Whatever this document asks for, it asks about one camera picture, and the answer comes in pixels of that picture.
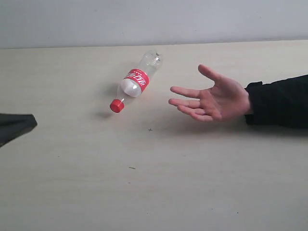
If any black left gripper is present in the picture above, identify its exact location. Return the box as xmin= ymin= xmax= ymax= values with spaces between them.
xmin=0 ymin=114 xmax=38 ymax=147

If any person's open hand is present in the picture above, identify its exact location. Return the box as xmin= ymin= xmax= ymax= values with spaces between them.
xmin=168 ymin=64 xmax=253 ymax=122

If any black sleeved forearm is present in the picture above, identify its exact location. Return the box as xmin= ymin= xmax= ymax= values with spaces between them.
xmin=245 ymin=75 xmax=308 ymax=128

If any clear cola bottle red label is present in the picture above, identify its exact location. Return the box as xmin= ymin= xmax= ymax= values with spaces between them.
xmin=110 ymin=50 xmax=163 ymax=113

